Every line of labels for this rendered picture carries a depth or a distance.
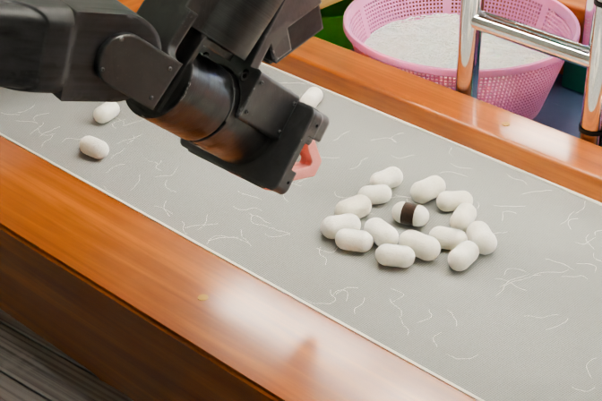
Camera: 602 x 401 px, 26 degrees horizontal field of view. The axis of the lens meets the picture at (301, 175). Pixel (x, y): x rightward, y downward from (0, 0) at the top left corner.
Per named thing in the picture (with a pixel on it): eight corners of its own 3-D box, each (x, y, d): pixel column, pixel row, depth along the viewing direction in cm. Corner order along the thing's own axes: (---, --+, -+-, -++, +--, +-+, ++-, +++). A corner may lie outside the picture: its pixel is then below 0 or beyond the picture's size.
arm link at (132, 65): (246, -36, 93) (125, -124, 84) (315, 3, 86) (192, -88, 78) (158, 100, 93) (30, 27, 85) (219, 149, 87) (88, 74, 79)
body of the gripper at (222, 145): (230, 74, 99) (172, 38, 93) (330, 117, 93) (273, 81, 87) (192, 151, 99) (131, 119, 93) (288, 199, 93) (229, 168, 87)
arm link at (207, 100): (215, 40, 92) (155, 2, 87) (266, 75, 89) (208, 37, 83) (162, 122, 93) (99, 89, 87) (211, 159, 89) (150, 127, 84)
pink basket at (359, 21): (589, 152, 140) (599, 72, 136) (342, 149, 141) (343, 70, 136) (553, 48, 163) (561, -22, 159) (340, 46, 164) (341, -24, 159)
